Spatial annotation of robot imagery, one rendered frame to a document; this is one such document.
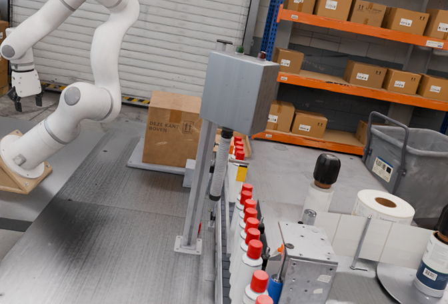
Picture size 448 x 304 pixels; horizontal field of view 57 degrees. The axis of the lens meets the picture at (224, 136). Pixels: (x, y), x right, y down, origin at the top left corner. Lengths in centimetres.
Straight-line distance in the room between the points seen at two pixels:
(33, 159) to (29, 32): 46
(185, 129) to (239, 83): 80
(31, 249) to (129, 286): 32
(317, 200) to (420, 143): 290
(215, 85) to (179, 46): 442
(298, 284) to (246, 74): 51
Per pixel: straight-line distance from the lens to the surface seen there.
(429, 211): 391
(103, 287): 121
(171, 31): 550
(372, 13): 518
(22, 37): 170
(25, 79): 181
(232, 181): 155
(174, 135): 183
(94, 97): 143
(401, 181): 354
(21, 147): 163
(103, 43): 151
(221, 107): 110
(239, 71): 106
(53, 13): 172
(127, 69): 565
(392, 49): 614
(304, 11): 498
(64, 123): 151
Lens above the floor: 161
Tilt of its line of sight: 18 degrees down
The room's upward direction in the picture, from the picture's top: 11 degrees clockwise
